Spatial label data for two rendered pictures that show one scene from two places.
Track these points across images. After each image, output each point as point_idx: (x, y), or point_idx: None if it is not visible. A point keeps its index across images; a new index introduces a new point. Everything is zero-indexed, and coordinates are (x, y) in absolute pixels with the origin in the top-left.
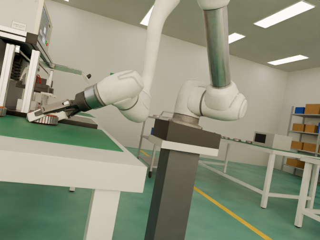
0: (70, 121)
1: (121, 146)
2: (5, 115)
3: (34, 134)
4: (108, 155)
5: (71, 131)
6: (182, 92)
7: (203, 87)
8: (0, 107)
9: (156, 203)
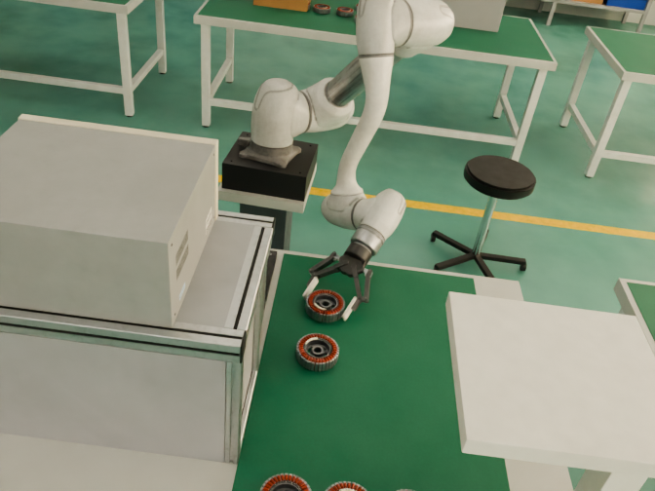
0: (271, 278)
1: (441, 272)
2: (292, 342)
3: None
4: (498, 290)
5: (375, 291)
6: (280, 116)
7: (300, 95)
8: (328, 337)
9: None
